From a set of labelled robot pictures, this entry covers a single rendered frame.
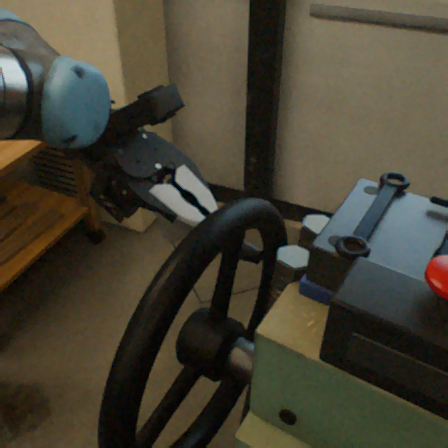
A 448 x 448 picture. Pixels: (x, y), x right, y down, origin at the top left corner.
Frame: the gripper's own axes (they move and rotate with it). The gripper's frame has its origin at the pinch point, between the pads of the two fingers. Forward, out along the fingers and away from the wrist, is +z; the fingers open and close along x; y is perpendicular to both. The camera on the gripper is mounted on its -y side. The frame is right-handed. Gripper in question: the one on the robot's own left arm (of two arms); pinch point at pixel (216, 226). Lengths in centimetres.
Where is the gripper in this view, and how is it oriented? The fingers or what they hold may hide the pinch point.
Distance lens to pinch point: 51.7
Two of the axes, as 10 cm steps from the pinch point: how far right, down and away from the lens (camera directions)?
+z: 7.3, 6.8, -0.4
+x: -5.3, 5.3, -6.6
